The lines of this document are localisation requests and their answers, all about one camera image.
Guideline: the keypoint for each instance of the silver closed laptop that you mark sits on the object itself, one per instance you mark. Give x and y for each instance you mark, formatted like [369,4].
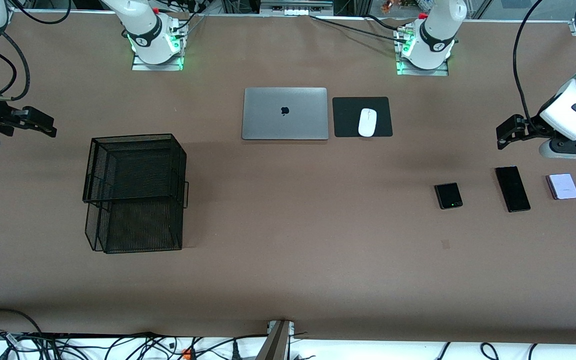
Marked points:
[285,120]

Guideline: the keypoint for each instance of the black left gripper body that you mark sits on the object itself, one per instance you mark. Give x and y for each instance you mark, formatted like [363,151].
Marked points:
[532,124]

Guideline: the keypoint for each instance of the white computer mouse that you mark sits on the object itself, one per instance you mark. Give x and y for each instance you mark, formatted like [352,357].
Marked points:
[367,122]

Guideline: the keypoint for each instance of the black mouse pad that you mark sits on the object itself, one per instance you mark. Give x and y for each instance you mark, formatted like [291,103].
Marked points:
[348,117]

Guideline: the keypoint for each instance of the aluminium camera mount post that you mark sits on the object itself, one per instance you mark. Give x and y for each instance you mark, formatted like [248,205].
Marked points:
[275,345]

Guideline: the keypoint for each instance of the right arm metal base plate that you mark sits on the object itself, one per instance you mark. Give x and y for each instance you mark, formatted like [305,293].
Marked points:
[158,66]

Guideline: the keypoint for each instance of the long black smartphone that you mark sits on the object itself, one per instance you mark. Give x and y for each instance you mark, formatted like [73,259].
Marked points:
[512,189]

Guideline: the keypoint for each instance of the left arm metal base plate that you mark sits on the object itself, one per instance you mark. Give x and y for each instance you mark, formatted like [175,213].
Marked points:
[423,72]

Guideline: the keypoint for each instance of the small black flip phone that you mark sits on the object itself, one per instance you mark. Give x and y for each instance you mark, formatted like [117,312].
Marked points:
[448,195]

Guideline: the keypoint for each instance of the white power strip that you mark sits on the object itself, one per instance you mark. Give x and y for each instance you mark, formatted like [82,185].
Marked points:
[296,7]

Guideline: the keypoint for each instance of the lavender flip phone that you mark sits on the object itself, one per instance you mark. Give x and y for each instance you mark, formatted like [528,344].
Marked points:
[564,186]

